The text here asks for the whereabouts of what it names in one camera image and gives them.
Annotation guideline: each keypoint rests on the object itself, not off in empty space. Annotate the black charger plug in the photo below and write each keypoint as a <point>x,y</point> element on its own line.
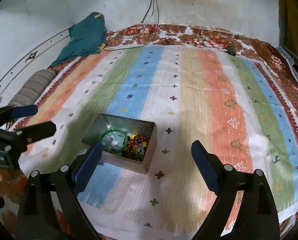
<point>230,51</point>

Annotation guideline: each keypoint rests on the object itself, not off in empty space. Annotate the wire rack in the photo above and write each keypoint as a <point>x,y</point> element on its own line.
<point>291,58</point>

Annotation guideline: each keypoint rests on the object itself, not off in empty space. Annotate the teal cloth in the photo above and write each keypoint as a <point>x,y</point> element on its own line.
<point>86,38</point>

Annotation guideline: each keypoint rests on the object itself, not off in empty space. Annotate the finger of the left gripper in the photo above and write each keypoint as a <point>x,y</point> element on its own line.
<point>28,135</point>
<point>25,111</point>

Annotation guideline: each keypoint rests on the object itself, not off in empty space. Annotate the silver metal tin box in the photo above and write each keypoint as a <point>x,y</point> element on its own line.
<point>142,141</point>

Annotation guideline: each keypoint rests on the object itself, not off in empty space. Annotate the grey striped rolled cloth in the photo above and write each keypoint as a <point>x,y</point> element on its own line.
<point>33,88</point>

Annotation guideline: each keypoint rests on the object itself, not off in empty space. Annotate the green jade bangle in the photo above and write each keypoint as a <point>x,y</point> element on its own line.
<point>114,141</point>

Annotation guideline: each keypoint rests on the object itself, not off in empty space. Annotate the striped colourful mat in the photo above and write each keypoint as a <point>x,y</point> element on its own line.
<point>233,105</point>

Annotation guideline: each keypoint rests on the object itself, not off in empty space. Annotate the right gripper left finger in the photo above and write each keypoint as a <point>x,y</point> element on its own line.
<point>37,217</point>

